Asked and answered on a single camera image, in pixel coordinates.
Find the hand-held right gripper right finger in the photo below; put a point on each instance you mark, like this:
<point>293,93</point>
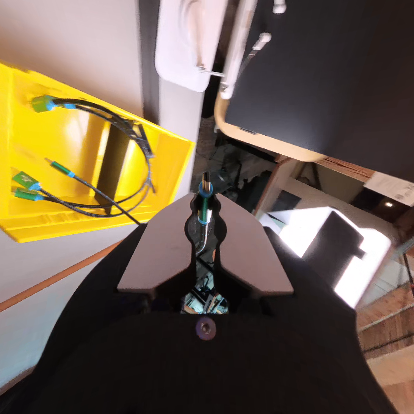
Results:
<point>252,255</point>

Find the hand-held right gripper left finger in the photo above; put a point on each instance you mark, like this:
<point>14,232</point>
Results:
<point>161,249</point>

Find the yellow plastic bin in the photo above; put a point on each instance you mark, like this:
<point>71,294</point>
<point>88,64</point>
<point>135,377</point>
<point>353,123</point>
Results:
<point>74,139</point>

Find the black bin divider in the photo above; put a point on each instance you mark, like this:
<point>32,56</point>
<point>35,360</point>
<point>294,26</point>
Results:
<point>111,168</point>

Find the led panel light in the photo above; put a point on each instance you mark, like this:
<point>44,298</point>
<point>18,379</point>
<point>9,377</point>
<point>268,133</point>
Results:
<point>372,258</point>

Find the white paper notice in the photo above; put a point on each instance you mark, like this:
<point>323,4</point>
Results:
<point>388,189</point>

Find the black wood-edged board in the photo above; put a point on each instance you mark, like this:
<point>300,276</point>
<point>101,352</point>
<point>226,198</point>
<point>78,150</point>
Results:
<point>323,81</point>

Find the white page holder clip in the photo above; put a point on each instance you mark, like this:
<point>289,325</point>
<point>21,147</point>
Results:
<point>264,38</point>
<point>278,6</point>

